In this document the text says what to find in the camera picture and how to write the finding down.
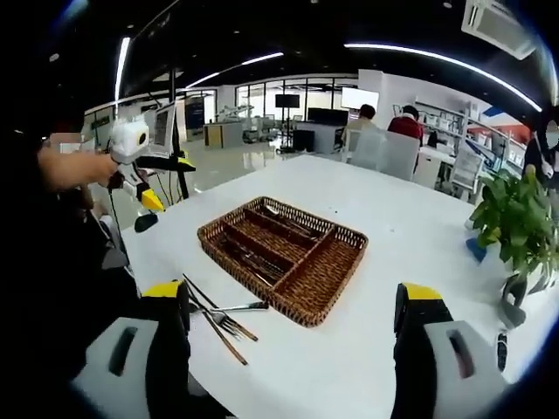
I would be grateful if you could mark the black television on stand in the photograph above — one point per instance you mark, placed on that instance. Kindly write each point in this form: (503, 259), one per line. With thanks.
(287, 101)

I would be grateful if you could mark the small black and white device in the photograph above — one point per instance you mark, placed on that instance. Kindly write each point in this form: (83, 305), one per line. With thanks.
(502, 353)

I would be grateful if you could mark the black computer mouse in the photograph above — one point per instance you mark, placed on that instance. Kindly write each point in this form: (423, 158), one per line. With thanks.
(146, 222)

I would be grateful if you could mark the white mesh office chair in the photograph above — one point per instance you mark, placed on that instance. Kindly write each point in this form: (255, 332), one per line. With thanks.
(466, 170)

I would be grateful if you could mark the long curved ceiling light strip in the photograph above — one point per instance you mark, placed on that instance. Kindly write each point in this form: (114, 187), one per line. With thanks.
(384, 45)

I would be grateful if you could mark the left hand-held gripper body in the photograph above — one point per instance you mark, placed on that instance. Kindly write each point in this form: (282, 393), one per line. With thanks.
(129, 142)

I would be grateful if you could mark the small blue object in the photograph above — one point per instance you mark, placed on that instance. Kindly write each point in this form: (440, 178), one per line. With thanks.
(476, 251)

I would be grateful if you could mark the person's black shirt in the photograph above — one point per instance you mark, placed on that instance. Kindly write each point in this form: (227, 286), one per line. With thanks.
(52, 283)

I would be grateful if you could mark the white ceiling air conditioner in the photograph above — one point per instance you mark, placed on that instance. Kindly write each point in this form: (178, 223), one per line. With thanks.
(498, 26)

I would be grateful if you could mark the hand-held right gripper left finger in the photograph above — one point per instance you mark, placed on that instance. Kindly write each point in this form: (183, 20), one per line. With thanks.
(166, 331)

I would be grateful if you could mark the white wall screen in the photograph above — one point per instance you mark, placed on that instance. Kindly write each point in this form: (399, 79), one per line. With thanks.
(359, 98)

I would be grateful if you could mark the brown wicker utensil storage tray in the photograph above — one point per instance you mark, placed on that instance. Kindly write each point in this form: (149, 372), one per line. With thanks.
(323, 270)

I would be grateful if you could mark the silver table knife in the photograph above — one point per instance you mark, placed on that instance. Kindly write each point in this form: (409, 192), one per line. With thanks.
(253, 262)

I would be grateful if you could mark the silver spoon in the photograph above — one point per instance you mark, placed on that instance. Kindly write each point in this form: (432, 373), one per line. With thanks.
(271, 211)

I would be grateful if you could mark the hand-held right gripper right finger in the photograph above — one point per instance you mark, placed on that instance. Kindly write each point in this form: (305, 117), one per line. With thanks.
(419, 340)

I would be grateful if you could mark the brown wooden chopstick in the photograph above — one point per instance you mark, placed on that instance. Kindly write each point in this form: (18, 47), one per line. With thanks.
(238, 357)
(250, 334)

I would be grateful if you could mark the black curved device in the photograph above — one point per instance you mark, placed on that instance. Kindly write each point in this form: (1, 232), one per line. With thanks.
(513, 314)

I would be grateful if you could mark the black tripod stand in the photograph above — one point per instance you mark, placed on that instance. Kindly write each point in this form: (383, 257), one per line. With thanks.
(184, 187)

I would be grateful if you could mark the dark blue standing banner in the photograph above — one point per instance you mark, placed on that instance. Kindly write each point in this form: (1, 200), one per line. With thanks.
(194, 118)

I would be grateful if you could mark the wide black monitor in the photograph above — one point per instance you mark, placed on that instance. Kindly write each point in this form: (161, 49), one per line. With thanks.
(327, 116)

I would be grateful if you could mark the white laptop computer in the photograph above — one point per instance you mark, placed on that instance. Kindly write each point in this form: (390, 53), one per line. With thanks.
(165, 128)

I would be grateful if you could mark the white storage shelves with boxes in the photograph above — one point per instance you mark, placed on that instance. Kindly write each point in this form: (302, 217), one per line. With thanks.
(441, 118)

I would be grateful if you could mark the green potted plant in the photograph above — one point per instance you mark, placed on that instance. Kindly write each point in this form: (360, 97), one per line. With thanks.
(515, 218)

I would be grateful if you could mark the grey cabinet with wooden edge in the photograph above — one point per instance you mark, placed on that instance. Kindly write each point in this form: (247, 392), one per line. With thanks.
(222, 135)

